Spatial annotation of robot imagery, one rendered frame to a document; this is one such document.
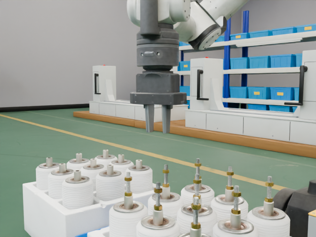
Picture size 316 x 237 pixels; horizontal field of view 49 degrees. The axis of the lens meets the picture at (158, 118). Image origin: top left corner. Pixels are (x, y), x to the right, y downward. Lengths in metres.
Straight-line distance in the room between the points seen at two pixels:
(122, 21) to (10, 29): 2.50
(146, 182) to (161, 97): 0.57
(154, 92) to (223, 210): 0.37
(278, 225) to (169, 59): 0.44
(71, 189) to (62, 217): 0.08
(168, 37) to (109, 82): 4.63
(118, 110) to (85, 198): 3.64
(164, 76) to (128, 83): 7.51
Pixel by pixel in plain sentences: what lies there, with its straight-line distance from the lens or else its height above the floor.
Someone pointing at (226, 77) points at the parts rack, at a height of 0.63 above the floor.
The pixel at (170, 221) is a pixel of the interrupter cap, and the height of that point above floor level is 0.25.
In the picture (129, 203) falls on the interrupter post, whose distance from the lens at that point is 0.86.
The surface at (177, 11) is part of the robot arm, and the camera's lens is 0.70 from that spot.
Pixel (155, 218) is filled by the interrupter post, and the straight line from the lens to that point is 0.78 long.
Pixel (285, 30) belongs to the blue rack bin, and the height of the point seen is 1.38.
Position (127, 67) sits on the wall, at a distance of 8.19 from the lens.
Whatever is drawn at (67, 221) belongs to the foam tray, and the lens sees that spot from 1.06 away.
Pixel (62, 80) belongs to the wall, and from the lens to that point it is 7.40.
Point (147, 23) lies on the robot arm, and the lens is 0.67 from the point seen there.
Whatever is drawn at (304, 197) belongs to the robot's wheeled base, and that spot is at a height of 0.20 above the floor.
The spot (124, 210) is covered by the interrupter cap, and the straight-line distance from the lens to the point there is 0.85.
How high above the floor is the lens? 0.56
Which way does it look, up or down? 6 degrees down
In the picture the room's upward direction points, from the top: straight up
